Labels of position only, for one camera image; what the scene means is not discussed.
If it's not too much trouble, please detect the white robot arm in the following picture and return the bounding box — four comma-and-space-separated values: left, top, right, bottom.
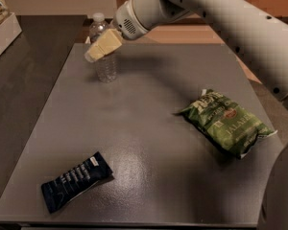
85, 0, 288, 230

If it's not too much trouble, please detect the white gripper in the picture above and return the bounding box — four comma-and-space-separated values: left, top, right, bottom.
84, 0, 148, 62

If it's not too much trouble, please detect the dark side table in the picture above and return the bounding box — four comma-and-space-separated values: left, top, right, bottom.
0, 15, 85, 197

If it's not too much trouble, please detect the green jalapeno chips bag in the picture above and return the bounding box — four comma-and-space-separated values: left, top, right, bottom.
177, 89, 276, 159

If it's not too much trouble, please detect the clear plastic water bottle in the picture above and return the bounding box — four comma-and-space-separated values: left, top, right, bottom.
89, 12, 117, 83

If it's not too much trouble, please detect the dark blue rxbar wrapper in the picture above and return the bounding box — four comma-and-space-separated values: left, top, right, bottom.
41, 151, 112, 214

